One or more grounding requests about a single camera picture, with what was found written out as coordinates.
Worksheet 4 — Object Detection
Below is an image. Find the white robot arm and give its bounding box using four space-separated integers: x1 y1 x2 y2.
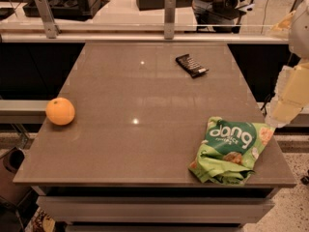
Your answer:
265 0 309 128

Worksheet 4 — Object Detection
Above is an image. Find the metal glass bracket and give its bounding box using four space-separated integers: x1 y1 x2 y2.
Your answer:
34 0 60 39
164 0 176 40

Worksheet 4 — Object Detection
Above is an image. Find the orange fruit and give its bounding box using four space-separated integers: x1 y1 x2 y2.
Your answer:
45 98 75 126

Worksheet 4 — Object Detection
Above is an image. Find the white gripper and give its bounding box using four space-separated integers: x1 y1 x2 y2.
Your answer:
265 63 309 128

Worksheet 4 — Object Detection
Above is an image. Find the black cable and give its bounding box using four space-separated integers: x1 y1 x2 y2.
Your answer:
260 92 274 114

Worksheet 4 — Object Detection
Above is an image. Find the black equipment case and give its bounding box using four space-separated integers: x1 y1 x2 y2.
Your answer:
22 0 110 21

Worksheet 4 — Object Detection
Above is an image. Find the middle metal glass bracket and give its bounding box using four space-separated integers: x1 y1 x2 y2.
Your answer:
164 0 176 40

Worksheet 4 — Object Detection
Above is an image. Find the black rxbar chocolate bar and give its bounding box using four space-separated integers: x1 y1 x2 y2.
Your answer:
176 54 209 78

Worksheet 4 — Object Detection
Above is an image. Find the left metal glass bracket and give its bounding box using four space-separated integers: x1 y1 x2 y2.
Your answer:
34 0 60 39

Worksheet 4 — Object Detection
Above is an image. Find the white table drawer front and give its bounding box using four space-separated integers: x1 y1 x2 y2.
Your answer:
38 196 274 224

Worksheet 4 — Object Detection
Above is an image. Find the green dang chips bag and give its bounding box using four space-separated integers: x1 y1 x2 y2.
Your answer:
188 117 274 186

